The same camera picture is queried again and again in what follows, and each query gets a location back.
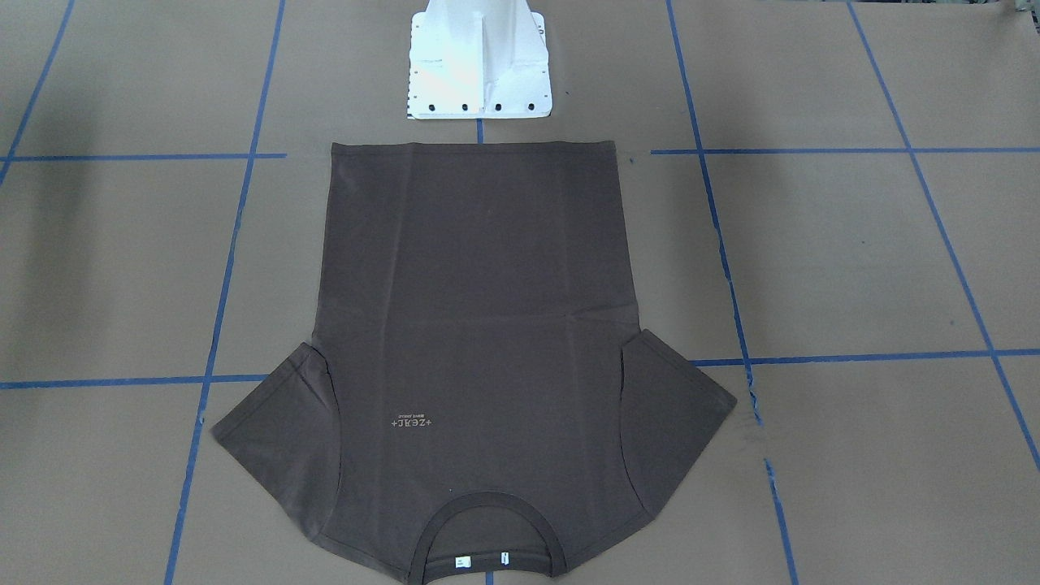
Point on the dark brown t-shirt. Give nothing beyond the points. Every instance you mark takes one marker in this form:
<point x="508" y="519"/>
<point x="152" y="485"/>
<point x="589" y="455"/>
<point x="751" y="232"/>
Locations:
<point x="477" y="393"/>

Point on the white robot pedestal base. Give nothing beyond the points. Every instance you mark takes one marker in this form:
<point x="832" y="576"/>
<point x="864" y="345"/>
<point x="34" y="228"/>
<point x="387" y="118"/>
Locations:
<point x="478" y="60"/>

